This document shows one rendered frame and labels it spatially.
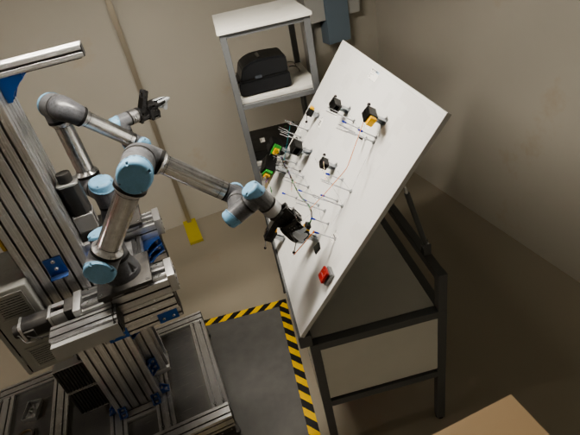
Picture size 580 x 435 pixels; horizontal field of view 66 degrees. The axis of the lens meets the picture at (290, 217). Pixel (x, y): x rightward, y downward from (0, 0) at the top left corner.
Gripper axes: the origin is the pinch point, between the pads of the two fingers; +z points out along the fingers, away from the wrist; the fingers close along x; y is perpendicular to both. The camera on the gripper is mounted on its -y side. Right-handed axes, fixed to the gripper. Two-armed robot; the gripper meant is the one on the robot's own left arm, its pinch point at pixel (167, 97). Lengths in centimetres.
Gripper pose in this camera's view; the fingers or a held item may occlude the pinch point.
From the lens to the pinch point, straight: 263.3
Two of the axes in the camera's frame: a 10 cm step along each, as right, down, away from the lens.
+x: 7.4, 3.8, -5.6
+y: 0.8, 7.7, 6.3
